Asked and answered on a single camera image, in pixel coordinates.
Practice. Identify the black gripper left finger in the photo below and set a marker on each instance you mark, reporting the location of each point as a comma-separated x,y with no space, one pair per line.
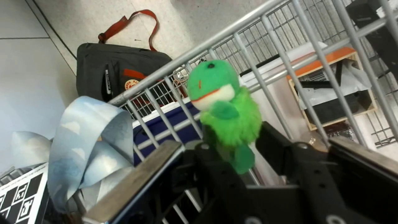
215,166

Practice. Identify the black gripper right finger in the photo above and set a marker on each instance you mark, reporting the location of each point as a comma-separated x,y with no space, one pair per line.
275,144

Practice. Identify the green plush frog toy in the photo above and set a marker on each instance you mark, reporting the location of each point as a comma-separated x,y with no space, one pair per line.
225,113

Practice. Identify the blue lidded storage container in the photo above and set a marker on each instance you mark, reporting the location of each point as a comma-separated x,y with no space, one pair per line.
166,125

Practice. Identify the cardboard box with orange edge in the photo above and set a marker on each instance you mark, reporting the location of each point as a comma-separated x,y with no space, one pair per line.
336,93

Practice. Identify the white lidded storage container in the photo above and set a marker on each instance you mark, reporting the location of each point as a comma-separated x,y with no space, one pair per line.
274,64

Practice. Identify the black backpack with orange logo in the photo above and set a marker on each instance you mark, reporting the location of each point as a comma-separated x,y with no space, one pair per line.
107,72

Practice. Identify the black white marker board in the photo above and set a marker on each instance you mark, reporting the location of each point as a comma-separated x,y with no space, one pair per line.
20,194

